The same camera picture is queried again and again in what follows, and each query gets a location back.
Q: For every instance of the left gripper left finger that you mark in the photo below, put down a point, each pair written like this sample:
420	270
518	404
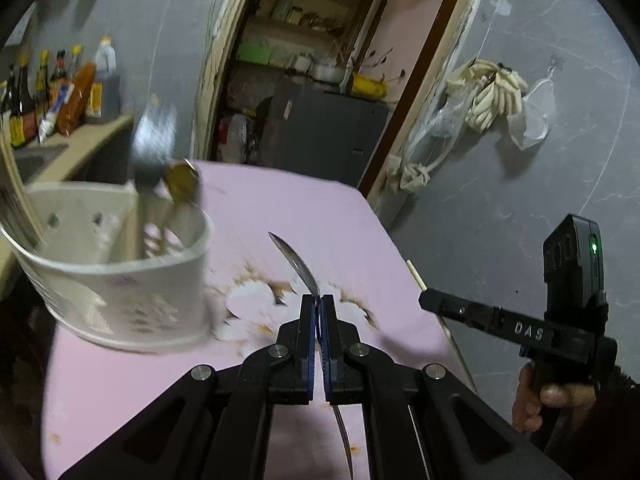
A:
292	379

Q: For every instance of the gold spoon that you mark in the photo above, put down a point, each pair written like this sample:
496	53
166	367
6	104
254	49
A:
182	180

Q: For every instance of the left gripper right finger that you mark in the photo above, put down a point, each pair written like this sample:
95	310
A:
344	377

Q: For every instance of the clear plastic bag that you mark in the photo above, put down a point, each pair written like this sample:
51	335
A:
532	125

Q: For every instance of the steel spoon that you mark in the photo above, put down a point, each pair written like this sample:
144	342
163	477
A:
152	147
310	282

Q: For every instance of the white knotted rag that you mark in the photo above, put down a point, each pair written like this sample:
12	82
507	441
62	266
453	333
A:
401	176

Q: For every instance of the white plastic utensil basket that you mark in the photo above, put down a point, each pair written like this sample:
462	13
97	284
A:
112	279

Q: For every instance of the steel sink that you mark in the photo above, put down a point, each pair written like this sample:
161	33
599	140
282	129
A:
31	162

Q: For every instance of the hanging white cotton gloves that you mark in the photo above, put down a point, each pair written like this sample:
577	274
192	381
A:
497	91

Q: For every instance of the right hand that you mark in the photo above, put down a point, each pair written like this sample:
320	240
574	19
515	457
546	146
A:
530	400

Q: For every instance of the pink table cloth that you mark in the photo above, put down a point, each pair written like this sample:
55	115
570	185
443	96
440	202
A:
260	216

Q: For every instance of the dark grey cabinet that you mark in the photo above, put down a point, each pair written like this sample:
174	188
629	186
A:
319	133

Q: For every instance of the yellow container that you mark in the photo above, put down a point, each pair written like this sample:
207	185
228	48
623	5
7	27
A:
368	88

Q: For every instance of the green box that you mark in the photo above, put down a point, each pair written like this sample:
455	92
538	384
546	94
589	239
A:
253	53

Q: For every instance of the dark soy sauce bottle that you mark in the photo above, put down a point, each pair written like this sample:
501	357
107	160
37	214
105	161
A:
23	120

